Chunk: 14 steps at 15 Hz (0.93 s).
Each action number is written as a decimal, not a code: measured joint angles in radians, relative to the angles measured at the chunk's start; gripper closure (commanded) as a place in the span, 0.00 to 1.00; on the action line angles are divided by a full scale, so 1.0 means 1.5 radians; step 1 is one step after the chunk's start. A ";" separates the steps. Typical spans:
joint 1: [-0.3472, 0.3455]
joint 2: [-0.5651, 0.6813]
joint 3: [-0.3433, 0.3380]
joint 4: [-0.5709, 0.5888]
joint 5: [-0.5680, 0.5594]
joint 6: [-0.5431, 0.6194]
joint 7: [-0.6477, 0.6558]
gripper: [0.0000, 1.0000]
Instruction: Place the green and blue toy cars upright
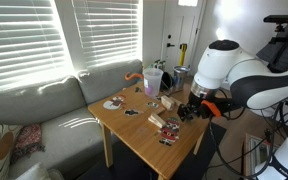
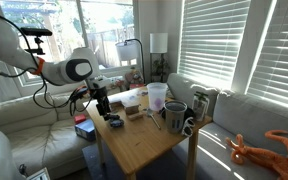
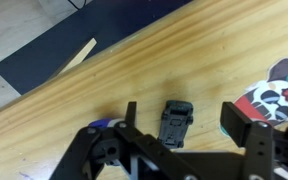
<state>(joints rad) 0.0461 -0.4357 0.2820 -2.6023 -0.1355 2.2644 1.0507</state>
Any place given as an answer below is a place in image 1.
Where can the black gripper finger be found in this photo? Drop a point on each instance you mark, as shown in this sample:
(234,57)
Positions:
(192,116)
(181,112)

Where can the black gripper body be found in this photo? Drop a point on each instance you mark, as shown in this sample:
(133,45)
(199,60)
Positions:
(197,106)

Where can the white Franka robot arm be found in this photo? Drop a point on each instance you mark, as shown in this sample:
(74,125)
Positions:
(250,76)

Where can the single wooden block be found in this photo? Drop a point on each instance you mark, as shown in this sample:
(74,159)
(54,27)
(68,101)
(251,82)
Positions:
(176,101)

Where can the red green Santa cutout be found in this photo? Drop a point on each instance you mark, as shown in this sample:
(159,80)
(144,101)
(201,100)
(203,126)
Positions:
(169,131)

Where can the leaning wooden block stack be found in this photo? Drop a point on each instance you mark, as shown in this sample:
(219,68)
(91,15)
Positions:
(156,120)

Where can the small square sticker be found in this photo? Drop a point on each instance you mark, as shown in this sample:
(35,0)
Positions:
(152,104)

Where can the metal tumbler cup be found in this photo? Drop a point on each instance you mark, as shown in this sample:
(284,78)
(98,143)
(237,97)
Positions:
(180,78)

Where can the black round object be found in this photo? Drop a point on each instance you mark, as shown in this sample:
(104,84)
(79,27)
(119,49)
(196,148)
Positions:
(166,81)

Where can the clear plastic pitcher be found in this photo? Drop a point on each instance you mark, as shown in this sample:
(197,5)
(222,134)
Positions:
(152,81)

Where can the wooden table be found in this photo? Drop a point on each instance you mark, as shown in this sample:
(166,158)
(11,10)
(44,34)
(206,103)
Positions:
(140,133)

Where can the dark penguin sticker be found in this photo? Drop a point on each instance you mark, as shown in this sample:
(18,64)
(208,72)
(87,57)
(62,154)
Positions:
(131,112)

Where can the green print clear package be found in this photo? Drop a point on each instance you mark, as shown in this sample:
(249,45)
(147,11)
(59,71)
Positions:
(159,64)

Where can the short yellow pole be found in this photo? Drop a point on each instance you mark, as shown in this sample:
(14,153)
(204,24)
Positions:
(183,53)

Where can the orange plush octopus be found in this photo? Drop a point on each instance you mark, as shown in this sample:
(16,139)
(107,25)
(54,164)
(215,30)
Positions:
(132,76)

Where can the snowman cutout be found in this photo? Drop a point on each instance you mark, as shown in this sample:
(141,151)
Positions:
(113,102)

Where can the dark floor rug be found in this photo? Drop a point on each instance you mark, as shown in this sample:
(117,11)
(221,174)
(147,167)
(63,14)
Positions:
(134,166)

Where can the white door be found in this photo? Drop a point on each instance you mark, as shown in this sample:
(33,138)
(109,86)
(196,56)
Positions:
(177,26)

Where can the black folding stand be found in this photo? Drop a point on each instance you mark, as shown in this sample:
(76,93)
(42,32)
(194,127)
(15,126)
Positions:
(280,50)

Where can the narrow white window blind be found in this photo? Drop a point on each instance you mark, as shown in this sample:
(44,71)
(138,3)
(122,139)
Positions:
(110,30)

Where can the grey fabric sofa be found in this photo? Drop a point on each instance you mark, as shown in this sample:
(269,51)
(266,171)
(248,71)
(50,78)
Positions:
(60,110)

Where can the red patterned cloth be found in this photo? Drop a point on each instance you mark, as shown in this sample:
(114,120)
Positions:
(27,141)

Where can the wide white window blind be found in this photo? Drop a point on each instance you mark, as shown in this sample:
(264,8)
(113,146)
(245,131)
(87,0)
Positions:
(20,43)

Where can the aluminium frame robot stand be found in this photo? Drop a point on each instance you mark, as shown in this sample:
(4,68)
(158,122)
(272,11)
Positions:
(250,156)

